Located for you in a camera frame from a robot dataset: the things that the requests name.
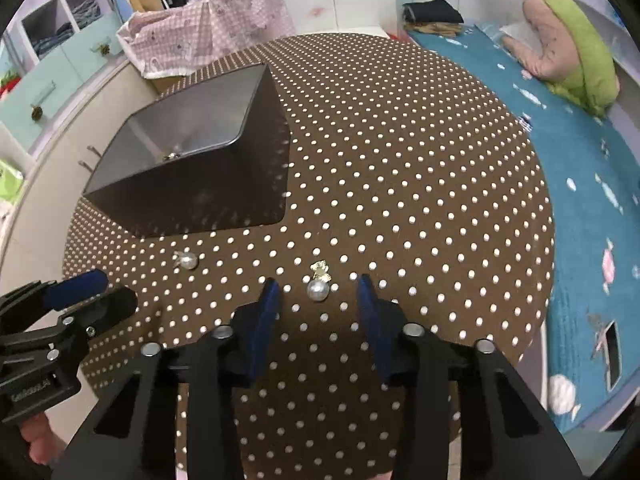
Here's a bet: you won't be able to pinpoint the pearl earring with gold bow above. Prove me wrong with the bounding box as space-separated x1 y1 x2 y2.
307 260 332 302

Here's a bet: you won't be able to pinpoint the left hand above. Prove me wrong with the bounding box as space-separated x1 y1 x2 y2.
20 413 66 465

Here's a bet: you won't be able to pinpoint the brown polka dot tablecloth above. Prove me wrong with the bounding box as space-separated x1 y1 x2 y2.
63 34 554 479

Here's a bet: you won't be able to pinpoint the silver metal tin box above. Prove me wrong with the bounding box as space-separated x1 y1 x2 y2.
84 64 291 237

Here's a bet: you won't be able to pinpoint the mint green drawers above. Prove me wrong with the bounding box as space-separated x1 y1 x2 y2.
1 13 122 151

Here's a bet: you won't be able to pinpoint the cardboard box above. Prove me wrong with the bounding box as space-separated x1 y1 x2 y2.
148 76 186 96

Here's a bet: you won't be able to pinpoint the smartphone on bed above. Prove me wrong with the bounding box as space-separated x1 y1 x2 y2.
603 321 622 391

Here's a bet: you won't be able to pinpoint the teal bed mattress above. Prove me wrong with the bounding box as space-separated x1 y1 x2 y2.
410 27 639 432

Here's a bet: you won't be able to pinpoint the white shelf with clothes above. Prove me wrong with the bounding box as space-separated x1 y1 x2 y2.
2 0 111 72

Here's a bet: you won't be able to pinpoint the folded dark clothes stack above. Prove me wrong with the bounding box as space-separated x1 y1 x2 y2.
402 0 464 37

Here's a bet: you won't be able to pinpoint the pink checkered cloth cover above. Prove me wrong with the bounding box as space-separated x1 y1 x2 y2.
116 0 295 79

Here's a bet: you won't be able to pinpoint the green and pink pillow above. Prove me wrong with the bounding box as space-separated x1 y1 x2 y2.
502 0 620 117

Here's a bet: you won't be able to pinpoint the beige cabinet with handles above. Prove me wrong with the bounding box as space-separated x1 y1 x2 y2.
0 54 162 441

